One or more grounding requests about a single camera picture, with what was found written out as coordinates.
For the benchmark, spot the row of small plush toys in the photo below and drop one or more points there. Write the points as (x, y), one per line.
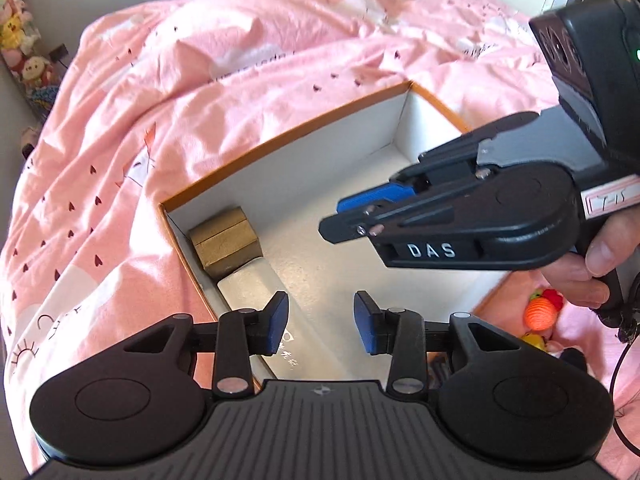
(35, 67)

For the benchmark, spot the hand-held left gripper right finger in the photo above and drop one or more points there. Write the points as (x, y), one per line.
(364, 322)

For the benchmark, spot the small brown cardboard box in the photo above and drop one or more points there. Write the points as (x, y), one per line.
(225, 242)

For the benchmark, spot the pink printed blanket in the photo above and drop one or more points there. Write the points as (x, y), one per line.
(200, 85)

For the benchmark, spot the flat white box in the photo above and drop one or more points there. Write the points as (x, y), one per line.
(250, 285)

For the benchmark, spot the red crochet fruit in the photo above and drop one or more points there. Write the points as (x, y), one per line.
(554, 298)

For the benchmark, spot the orange crochet ball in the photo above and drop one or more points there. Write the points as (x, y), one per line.
(537, 315)

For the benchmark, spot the person's right hand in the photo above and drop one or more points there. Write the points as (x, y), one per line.
(600, 260)

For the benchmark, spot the yellow toy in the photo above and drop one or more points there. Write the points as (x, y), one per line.
(534, 342)

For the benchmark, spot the orange cardboard box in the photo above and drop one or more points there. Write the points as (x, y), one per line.
(325, 160)

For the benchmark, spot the white rabbit plush black hair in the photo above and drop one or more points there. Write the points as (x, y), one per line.
(574, 360)

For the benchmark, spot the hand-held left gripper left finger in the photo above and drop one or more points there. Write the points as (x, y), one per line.
(277, 322)

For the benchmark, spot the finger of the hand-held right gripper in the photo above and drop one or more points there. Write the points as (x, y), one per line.
(380, 197)
(360, 222)

